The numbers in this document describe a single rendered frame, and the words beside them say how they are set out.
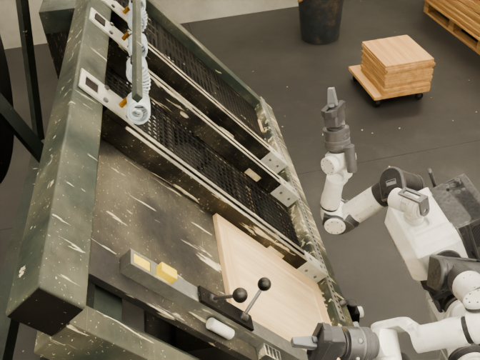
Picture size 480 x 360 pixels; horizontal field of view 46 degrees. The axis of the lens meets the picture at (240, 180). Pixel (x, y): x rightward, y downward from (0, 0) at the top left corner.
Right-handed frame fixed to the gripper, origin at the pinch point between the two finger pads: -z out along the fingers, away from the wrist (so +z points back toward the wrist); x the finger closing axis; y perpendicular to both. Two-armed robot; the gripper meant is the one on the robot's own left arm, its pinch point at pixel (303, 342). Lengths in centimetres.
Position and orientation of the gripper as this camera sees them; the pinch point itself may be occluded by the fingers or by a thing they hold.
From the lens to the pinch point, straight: 146.4
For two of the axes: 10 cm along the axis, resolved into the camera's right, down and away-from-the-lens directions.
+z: 9.6, 1.1, 2.6
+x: -2.4, 7.9, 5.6
